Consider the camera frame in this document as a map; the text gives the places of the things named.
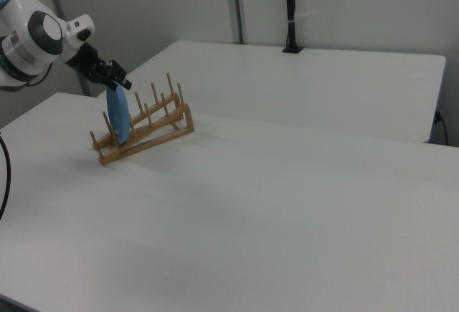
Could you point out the blue plate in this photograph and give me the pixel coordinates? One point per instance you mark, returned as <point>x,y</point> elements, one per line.
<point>118,115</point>

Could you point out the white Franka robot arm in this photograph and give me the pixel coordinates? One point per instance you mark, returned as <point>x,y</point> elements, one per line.
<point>39,36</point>

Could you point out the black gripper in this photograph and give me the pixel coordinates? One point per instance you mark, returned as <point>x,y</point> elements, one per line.
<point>86,61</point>

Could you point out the black camera pole with base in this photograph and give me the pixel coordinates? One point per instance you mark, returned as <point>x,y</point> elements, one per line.
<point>292,10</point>

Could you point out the wooden plate rack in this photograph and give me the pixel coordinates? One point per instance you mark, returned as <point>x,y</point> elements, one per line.
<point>143,125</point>

